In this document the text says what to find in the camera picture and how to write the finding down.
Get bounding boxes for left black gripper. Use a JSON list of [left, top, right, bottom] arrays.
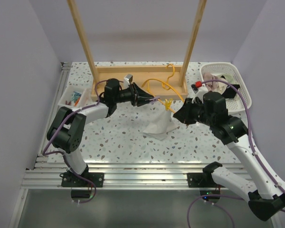
[[114, 83, 153, 107]]

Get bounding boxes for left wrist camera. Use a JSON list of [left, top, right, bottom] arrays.
[[123, 74, 133, 89]]

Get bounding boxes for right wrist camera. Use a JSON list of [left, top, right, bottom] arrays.
[[191, 81, 209, 103]]

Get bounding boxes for clothespins in tray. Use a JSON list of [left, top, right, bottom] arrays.
[[65, 91, 82, 106]]

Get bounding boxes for aluminium mounting rail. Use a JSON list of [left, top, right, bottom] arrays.
[[21, 62, 259, 190]]

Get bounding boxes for purple clothespin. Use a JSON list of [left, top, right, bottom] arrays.
[[149, 96, 160, 104]]

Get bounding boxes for white clothespin tray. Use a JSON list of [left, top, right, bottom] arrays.
[[57, 85, 91, 109]]

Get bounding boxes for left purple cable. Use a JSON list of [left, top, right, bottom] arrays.
[[41, 80, 110, 205]]

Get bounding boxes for yellow clothespin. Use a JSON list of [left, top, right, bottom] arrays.
[[164, 98, 174, 113]]

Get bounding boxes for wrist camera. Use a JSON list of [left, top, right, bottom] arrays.
[[123, 74, 133, 89], [191, 81, 209, 103]]

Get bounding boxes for white underwear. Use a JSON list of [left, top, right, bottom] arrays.
[[143, 110, 178, 141]]

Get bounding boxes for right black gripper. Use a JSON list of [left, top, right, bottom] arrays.
[[173, 97, 215, 126]]

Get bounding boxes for wooden hanging rack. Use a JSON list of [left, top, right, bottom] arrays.
[[67, 0, 207, 93]]

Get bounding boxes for clothes in basket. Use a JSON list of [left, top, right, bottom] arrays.
[[203, 73, 240, 100]]

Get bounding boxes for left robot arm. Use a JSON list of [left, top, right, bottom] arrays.
[[42, 78, 155, 188]]

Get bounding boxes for white laundry basket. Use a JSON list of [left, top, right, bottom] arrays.
[[199, 62, 252, 114]]

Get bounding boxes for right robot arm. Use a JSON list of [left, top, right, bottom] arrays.
[[173, 92, 285, 221]]

